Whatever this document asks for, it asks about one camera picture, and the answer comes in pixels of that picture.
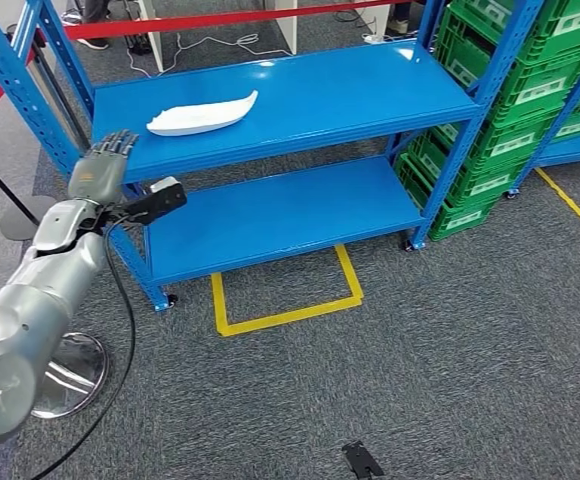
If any person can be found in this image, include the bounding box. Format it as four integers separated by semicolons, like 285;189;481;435
386;1;410;36
61;0;113;52

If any blue metal shelf rack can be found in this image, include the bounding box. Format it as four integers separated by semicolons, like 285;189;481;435
0;0;546;313
507;39;580;199

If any black stanchion post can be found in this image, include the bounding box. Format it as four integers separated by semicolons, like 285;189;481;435
0;145;58;242

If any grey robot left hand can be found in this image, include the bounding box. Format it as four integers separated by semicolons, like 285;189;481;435
67;129;140;207

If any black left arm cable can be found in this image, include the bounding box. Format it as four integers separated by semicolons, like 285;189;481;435
30;218;137;480

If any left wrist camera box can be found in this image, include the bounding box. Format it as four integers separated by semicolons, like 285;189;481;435
122;176;188;228

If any white curved plastic part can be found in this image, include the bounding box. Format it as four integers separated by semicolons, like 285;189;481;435
146;89;260;138

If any white desk panel leg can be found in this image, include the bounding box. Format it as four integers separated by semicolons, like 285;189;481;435
275;0;298;56
353;0;391;40
136;0;165;73

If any red barrier belt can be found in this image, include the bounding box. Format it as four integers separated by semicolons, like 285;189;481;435
0;0;416;134

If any robot's black right foot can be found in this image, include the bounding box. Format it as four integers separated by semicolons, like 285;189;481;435
341;440;385;480

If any black cable bundle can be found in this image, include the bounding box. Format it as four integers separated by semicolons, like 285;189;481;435
126;0;153;56

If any white floor cable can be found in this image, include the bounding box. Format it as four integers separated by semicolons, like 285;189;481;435
126;31;295;79

